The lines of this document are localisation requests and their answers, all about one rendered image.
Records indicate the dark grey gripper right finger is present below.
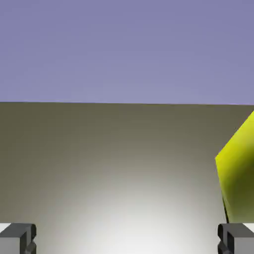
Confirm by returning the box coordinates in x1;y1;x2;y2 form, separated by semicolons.
217;222;254;254

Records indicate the large yellow box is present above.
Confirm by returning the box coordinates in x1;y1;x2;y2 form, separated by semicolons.
214;111;254;224

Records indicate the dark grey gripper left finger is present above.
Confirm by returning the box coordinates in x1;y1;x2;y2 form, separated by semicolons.
0;222;37;254

